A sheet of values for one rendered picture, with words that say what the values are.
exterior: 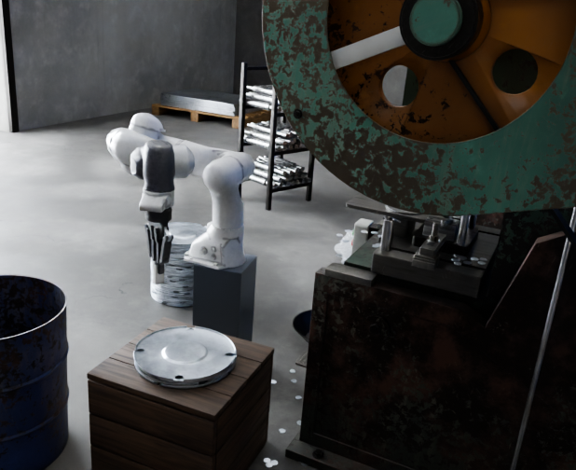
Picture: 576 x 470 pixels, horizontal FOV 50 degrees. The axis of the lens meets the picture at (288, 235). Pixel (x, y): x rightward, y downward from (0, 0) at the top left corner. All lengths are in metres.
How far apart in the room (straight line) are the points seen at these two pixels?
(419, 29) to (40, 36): 5.71
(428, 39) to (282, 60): 0.36
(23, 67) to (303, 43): 5.34
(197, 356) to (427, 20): 1.08
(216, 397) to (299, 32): 0.94
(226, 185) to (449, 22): 1.03
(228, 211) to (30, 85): 4.74
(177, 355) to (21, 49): 5.11
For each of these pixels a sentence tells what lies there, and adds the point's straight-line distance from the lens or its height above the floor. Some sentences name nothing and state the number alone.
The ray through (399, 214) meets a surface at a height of 0.78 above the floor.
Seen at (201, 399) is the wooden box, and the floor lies 0.35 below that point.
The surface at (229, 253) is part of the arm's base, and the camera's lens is 2.19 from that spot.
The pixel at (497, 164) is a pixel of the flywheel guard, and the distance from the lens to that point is 1.36.
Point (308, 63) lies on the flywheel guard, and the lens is 1.45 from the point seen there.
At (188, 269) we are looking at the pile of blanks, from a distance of 2.83.
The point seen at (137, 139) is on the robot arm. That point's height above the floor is 0.91.
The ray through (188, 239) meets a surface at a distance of 2.86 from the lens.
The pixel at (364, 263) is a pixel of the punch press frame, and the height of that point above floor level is 0.65.
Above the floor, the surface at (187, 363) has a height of 0.38.
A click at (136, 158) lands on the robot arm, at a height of 0.91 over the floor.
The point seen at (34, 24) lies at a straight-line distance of 6.72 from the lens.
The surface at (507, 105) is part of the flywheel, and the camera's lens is 1.42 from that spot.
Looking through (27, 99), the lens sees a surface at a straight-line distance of 6.69.
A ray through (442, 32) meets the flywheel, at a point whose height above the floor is 1.31.
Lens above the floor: 1.34
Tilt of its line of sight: 20 degrees down
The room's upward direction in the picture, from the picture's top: 4 degrees clockwise
